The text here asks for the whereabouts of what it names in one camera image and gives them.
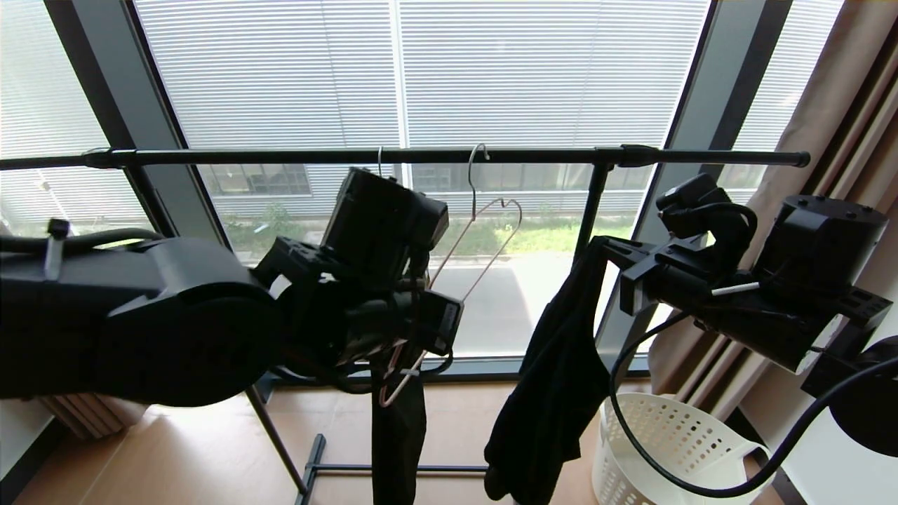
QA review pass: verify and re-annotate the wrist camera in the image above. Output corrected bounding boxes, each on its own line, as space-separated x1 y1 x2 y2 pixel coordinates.
656 174 758 246
403 198 450 251

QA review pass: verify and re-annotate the black cable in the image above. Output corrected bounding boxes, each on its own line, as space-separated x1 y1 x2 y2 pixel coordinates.
608 312 898 499
0 219 166 255

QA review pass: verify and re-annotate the black knitted garment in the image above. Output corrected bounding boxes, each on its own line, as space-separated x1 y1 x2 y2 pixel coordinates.
370 365 427 505

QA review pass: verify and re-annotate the white laundry basket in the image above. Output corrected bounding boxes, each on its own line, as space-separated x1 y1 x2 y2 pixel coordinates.
591 393 772 505

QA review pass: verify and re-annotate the window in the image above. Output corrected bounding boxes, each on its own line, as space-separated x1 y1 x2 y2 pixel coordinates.
0 0 846 383

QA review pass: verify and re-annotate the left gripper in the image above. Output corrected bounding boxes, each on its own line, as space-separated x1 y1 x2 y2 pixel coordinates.
344 289 464 365

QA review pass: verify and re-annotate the beige curtain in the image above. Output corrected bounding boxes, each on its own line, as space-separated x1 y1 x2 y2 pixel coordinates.
39 393 152 441
649 0 898 422

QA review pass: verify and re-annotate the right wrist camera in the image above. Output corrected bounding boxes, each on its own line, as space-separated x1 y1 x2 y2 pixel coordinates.
656 174 758 246

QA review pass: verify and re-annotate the black clothes rack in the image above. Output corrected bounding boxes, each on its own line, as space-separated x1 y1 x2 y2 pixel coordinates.
0 144 811 505

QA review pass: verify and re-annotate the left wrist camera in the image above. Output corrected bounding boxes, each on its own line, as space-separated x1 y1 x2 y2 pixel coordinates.
403 198 450 251

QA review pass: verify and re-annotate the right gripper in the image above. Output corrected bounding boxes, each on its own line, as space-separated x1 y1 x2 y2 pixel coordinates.
619 242 758 323

